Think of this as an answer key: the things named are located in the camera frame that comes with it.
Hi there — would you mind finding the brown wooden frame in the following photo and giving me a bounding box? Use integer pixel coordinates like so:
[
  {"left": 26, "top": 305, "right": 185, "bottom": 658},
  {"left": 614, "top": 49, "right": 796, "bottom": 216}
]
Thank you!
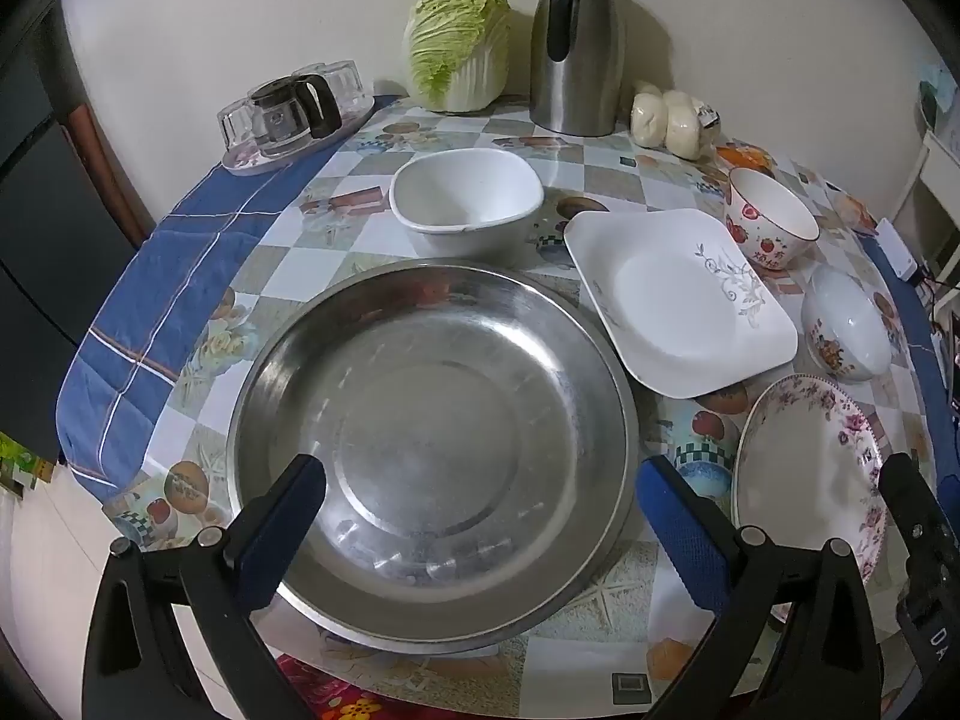
[{"left": 66, "top": 103, "right": 157, "bottom": 245}]

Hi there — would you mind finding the orange snack packet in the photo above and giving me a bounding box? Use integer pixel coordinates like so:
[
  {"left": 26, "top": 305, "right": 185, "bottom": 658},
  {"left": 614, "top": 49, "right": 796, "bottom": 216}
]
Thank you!
[{"left": 716, "top": 144, "right": 775, "bottom": 170}]

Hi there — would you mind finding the large stainless steel basin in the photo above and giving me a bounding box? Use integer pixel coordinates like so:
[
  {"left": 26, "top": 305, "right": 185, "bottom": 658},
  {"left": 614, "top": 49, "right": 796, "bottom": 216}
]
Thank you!
[{"left": 225, "top": 258, "right": 640, "bottom": 653}]

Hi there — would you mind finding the colourful printed carton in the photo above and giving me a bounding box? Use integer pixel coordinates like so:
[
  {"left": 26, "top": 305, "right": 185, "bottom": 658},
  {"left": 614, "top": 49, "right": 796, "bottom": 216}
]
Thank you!
[{"left": 0, "top": 431, "right": 56, "bottom": 500}]

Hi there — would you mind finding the teal cloth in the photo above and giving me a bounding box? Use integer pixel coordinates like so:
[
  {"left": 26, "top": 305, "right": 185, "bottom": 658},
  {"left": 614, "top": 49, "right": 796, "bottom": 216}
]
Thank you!
[{"left": 919, "top": 64, "right": 960, "bottom": 128}]

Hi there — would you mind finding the white rack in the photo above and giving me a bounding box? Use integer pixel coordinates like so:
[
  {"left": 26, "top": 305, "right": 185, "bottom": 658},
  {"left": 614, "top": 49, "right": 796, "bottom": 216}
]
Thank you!
[{"left": 892, "top": 101, "right": 960, "bottom": 278}]

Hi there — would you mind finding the strawberry print bowl red rim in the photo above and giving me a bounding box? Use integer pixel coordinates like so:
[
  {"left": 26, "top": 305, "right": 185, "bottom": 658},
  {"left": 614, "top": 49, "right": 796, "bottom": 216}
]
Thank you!
[{"left": 723, "top": 166, "right": 821, "bottom": 272}]

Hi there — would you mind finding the round pink floral plate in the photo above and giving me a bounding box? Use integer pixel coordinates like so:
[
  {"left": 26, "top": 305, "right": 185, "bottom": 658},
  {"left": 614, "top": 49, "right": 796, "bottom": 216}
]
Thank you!
[{"left": 731, "top": 373, "right": 887, "bottom": 623}]

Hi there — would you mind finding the clear floral serving tray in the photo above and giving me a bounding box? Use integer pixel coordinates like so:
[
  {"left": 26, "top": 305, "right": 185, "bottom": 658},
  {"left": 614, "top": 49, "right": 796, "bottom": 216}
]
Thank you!
[{"left": 222, "top": 94, "right": 376, "bottom": 178}]

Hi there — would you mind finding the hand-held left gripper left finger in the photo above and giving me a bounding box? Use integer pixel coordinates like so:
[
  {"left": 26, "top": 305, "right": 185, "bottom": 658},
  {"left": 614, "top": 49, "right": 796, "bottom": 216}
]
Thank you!
[{"left": 81, "top": 453, "right": 328, "bottom": 720}]

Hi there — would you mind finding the white square plate grey print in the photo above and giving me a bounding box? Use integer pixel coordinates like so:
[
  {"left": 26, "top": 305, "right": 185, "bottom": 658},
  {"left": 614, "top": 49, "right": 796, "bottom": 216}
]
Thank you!
[{"left": 562, "top": 207, "right": 799, "bottom": 400}]

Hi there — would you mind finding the white bowl brown floral print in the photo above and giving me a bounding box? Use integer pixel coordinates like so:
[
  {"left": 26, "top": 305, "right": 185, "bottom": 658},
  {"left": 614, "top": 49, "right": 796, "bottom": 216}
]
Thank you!
[{"left": 801, "top": 264, "right": 893, "bottom": 382}]

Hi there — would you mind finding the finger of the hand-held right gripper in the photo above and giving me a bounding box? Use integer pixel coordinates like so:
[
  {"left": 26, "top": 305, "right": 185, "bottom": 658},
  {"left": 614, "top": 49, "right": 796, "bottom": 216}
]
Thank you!
[{"left": 879, "top": 453, "right": 960, "bottom": 598}]

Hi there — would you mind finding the napa cabbage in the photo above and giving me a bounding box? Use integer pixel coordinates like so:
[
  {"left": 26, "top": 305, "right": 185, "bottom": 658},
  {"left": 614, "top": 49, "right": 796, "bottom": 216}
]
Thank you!
[{"left": 405, "top": 0, "right": 514, "bottom": 115}]

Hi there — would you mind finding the glass coffee pot black handle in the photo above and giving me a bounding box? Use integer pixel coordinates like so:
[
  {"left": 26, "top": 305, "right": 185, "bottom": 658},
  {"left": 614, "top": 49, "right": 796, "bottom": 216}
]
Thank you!
[{"left": 247, "top": 75, "right": 342, "bottom": 152}]

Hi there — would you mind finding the dark cabinet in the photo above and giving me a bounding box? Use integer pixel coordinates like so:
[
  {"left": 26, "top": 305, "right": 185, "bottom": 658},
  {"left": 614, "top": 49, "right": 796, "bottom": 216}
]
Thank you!
[{"left": 0, "top": 0, "right": 158, "bottom": 466}]

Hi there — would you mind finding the checked plastic table cover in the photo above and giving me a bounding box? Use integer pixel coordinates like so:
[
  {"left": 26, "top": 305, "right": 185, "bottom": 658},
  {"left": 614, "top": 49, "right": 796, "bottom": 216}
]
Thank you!
[{"left": 101, "top": 101, "right": 938, "bottom": 698}]

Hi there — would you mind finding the stainless steel thermos jug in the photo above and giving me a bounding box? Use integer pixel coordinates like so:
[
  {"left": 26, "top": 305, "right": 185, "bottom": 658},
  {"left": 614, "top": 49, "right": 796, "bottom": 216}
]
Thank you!
[{"left": 529, "top": 0, "right": 628, "bottom": 137}]

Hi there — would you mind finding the white power adapter box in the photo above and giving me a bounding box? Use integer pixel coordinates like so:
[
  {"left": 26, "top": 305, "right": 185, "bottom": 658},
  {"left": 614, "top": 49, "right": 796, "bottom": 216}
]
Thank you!
[{"left": 874, "top": 217, "right": 920, "bottom": 283}]

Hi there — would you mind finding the red floral cloth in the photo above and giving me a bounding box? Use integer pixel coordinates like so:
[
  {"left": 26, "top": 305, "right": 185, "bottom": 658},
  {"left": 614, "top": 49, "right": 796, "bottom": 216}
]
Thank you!
[{"left": 276, "top": 652, "right": 481, "bottom": 720}]

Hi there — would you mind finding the blue striped tablecloth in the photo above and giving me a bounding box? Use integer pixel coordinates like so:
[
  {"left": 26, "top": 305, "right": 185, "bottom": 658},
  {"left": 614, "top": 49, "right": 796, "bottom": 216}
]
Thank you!
[{"left": 56, "top": 94, "right": 947, "bottom": 500}]

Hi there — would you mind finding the white square bowl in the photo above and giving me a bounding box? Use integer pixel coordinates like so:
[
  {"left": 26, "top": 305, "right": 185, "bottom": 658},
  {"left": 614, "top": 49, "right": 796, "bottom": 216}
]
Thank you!
[{"left": 388, "top": 148, "right": 545, "bottom": 256}]

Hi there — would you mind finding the bag of steamed buns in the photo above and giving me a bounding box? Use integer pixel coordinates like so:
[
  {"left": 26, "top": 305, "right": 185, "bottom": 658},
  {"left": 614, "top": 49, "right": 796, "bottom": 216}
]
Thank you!
[{"left": 630, "top": 79, "right": 722, "bottom": 161}]

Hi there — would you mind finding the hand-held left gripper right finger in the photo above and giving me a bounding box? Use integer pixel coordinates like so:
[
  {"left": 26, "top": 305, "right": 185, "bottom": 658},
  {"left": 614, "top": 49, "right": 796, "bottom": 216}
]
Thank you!
[{"left": 636, "top": 454, "right": 886, "bottom": 720}]

